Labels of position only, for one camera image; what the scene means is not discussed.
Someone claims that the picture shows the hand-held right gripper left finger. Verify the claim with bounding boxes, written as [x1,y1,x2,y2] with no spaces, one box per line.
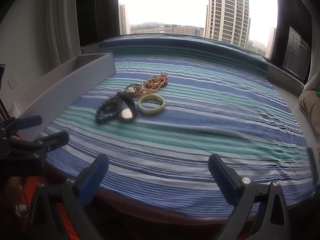
[26,153,110,240]

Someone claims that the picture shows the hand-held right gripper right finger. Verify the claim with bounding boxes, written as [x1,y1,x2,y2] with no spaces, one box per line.
[208,154,294,240]

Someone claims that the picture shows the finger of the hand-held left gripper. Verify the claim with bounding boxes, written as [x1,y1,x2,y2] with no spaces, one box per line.
[7,115,43,137]
[10,131,70,160]

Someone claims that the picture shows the grey cardboard box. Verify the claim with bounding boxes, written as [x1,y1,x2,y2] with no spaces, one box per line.
[15,52,117,140]

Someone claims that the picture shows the black beaded bracelet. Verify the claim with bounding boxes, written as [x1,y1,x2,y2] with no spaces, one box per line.
[95,92,125,125]

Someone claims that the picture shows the black bracelet with white oval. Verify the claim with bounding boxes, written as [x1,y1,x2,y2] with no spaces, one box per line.
[115,92,138,123]

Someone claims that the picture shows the green jade bangle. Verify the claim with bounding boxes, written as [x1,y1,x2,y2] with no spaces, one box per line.
[138,94,166,116]

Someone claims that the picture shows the gold rope chain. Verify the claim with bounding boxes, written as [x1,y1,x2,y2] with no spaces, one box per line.
[125,82,150,98]

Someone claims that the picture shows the red bead bracelet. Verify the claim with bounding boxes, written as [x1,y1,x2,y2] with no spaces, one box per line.
[147,79,170,90]

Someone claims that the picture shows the gold bead necklace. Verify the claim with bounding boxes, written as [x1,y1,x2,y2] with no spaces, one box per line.
[144,72,170,90]

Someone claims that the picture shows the blue green striped blanket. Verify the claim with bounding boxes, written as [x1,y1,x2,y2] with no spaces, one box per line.
[37,35,315,217]

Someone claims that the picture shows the pale curtain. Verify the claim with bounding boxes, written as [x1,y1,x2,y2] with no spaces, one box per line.
[46,0,80,65]

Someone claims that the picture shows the beige cushion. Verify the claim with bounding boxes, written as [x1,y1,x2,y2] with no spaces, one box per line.
[299,90,320,140]

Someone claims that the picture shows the dark window blind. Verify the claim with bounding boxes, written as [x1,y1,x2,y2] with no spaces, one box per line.
[76,0,120,47]

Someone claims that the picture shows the grey window blind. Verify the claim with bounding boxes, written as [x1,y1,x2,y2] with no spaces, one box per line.
[281,26,312,80]

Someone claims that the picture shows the white sheer curtain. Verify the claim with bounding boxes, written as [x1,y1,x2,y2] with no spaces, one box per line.
[304,17,320,93]

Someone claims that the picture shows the tall beige tower building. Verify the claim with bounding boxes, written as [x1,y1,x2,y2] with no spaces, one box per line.
[204,0,251,49]

